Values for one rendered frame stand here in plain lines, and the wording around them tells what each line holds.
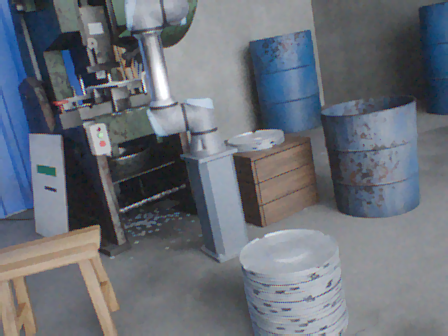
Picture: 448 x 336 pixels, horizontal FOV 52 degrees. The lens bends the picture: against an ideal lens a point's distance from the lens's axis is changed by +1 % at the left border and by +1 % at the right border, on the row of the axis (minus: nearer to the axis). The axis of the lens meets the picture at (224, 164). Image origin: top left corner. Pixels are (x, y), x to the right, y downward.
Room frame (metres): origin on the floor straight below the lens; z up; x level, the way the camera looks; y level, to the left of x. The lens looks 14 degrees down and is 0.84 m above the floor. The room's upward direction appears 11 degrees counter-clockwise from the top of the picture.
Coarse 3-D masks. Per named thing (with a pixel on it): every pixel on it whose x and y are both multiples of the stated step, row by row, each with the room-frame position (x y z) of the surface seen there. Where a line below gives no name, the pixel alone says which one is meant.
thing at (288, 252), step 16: (256, 240) 1.36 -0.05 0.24; (272, 240) 1.34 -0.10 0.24; (288, 240) 1.32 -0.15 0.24; (304, 240) 1.30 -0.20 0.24; (320, 240) 1.27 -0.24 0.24; (240, 256) 1.27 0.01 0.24; (256, 256) 1.25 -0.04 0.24; (272, 256) 1.22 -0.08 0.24; (288, 256) 1.20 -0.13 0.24; (304, 256) 1.19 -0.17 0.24; (320, 256) 1.17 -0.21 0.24; (256, 272) 1.14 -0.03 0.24; (272, 272) 1.14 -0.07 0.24; (288, 272) 1.12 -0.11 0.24; (304, 272) 1.10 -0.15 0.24
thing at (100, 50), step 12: (84, 12) 2.40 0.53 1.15; (96, 12) 2.44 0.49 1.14; (84, 24) 2.39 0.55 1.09; (96, 24) 2.42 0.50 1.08; (96, 36) 2.42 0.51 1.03; (108, 36) 2.46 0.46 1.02; (84, 48) 2.39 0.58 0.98; (96, 48) 2.37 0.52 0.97; (108, 48) 2.41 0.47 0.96; (84, 60) 2.42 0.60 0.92; (96, 60) 2.37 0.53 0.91; (108, 60) 2.40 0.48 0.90
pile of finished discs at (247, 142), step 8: (240, 136) 2.40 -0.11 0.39; (248, 136) 2.32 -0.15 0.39; (256, 136) 2.29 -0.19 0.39; (264, 136) 2.25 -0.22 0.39; (272, 136) 2.24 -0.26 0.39; (280, 136) 2.22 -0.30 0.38; (232, 144) 2.22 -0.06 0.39; (240, 144) 2.18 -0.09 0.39; (248, 144) 2.18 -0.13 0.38; (256, 144) 2.16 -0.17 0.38; (264, 144) 2.15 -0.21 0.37; (272, 144) 2.17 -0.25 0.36
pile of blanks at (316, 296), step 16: (336, 256) 1.17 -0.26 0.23; (320, 272) 1.11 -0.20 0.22; (336, 272) 1.15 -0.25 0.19; (256, 288) 1.15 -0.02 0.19; (272, 288) 1.12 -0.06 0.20; (288, 288) 1.10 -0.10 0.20; (304, 288) 1.10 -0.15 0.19; (320, 288) 1.11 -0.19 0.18; (336, 288) 1.17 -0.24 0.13; (256, 304) 1.16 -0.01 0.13; (272, 304) 1.12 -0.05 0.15; (288, 304) 1.10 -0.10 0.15; (304, 304) 1.10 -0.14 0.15; (320, 304) 1.11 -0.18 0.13; (336, 304) 1.14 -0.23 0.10; (256, 320) 1.18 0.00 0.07; (272, 320) 1.13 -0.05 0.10; (288, 320) 1.11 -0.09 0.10; (304, 320) 1.10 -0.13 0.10; (320, 320) 1.10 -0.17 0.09; (336, 320) 1.13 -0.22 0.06
